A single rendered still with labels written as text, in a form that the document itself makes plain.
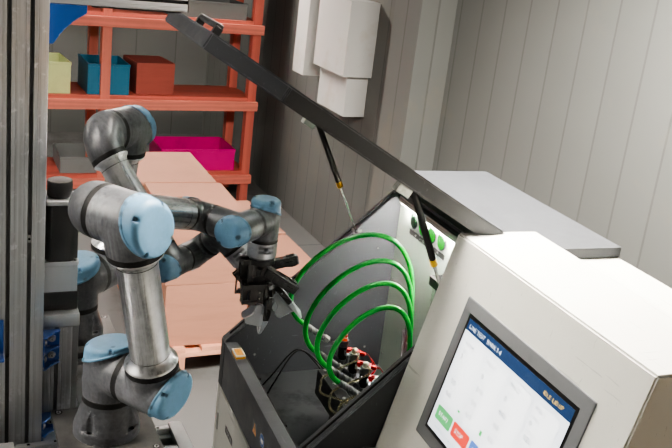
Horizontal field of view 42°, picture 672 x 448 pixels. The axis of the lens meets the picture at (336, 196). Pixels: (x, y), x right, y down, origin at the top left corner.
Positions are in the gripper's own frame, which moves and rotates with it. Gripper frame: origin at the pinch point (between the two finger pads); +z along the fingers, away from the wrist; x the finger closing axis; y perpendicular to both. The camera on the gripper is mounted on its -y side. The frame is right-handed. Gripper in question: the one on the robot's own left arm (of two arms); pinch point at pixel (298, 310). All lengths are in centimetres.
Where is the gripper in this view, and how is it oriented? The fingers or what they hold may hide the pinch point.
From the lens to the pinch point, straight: 241.4
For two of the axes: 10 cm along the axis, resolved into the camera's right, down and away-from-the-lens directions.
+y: -7.6, 6.4, -0.8
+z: 6.2, 7.6, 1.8
